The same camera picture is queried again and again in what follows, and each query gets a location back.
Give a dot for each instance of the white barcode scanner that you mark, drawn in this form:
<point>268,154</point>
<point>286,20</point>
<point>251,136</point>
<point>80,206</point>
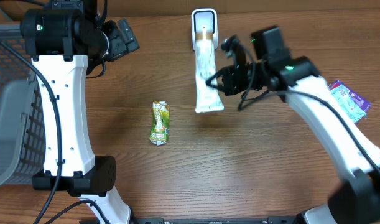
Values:
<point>204,18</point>

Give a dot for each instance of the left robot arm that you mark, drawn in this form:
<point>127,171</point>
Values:
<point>66,40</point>

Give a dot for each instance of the teal wet wipes packet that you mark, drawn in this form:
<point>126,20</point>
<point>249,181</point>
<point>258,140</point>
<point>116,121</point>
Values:
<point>343,97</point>

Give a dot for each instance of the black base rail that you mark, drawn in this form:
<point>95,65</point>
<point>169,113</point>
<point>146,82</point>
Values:
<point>269,220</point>

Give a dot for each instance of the green tea box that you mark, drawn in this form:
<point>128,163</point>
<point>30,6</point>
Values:
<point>160,128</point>

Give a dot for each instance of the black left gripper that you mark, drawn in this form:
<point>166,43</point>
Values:
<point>118,48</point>

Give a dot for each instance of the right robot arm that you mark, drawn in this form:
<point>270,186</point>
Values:
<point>271,70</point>

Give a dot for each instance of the grey plastic mesh basket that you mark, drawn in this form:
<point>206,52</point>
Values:
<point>22,135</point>

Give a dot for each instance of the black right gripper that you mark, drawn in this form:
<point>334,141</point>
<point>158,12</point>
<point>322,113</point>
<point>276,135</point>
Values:
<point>232,86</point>

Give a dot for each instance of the red purple snack packet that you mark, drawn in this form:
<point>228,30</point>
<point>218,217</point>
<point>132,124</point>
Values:
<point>358,99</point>

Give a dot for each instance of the white cream tube gold cap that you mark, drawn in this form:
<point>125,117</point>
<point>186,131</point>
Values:
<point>208,98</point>

